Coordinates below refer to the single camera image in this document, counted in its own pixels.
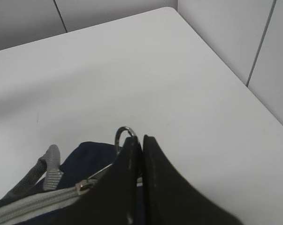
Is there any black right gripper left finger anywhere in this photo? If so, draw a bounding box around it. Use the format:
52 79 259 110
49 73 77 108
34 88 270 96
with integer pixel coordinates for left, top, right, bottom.
24 136 143 225

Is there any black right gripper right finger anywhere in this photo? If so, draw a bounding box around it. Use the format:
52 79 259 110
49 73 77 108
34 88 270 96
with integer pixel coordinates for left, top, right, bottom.
143 135 241 225

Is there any navy blue lunch bag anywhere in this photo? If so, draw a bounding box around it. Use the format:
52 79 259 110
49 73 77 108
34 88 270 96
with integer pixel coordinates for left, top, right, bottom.
0 126 146 225

